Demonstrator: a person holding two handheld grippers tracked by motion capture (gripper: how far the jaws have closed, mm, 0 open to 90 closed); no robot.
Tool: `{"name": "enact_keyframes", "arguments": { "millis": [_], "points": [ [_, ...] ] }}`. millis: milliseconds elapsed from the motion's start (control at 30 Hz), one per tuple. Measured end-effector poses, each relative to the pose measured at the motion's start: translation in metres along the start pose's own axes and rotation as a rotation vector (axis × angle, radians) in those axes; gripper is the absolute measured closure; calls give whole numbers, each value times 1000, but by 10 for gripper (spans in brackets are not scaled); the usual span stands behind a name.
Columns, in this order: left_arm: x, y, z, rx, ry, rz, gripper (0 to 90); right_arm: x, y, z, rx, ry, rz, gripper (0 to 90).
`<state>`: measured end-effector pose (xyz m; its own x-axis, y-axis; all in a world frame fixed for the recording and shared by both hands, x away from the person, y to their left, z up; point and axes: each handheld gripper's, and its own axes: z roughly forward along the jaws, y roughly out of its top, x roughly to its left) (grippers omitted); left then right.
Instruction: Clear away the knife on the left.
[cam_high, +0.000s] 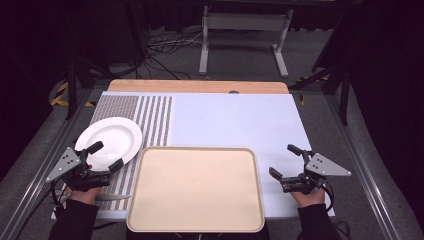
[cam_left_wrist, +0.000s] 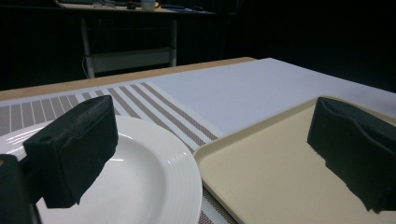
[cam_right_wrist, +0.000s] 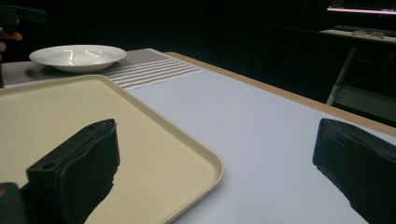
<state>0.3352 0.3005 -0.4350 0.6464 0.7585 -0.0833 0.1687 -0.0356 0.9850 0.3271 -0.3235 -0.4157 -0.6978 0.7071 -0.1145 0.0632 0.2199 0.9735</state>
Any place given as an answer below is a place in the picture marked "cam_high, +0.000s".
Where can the person's right hand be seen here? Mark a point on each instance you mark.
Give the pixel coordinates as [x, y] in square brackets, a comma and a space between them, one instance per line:
[308, 198]

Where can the person's left hand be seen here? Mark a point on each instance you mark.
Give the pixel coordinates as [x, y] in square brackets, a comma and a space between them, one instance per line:
[85, 196]

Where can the black metal stand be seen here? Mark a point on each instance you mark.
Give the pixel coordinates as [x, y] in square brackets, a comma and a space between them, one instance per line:
[71, 90]
[343, 93]

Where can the white metal stand frame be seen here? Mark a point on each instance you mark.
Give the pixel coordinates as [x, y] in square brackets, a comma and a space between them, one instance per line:
[245, 21]

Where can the small dark table knob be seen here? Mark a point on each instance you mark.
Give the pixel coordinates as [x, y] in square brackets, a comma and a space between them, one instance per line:
[233, 91]

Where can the beige rectangular tray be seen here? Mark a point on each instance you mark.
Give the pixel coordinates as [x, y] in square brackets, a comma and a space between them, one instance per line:
[196, 190]

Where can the striped placemat cloth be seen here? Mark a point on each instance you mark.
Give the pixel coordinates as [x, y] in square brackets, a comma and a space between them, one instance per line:
[233, 120]

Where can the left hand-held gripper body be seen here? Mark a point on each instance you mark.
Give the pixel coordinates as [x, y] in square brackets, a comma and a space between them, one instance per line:
[63, 165]

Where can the grey metal floor rail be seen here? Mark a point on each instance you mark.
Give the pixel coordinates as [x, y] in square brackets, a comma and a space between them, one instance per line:
[40, 170]
[363, 163]

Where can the silver table knife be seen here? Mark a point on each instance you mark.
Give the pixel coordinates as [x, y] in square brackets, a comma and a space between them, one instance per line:
[115, 197]

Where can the white round plate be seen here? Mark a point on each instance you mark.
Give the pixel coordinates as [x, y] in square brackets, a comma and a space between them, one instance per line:
[113, 136]

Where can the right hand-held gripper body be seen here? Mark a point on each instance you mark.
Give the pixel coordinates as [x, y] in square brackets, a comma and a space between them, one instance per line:
[321, 166]

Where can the striped woven placemat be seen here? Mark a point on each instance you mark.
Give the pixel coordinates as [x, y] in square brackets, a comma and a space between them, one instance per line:
[151, 110]

